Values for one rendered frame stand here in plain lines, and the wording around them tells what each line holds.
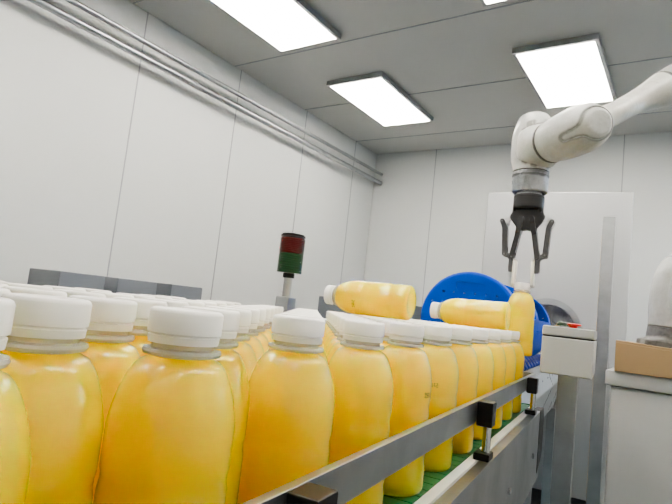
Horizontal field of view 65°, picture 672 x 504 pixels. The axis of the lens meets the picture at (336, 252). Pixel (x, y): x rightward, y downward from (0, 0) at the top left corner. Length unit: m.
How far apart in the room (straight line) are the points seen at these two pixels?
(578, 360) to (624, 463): 0.55
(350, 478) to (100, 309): 0.21
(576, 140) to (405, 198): 6.36
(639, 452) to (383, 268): 6.12
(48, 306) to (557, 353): 1.06
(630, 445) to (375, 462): 1.29
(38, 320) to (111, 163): 4.45
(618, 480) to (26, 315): 1.60
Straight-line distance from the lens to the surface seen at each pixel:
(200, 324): 0.28
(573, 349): 1.21
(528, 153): 1.41
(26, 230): 4.36
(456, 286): 1.60
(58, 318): 0.27
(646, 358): 1.66
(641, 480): 1.71
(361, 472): 0.44
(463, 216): 7.19
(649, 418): 1.69
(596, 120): 1.30
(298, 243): 1.33
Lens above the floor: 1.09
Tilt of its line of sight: 6 degrees up
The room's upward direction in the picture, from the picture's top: 6 degrees clockwise
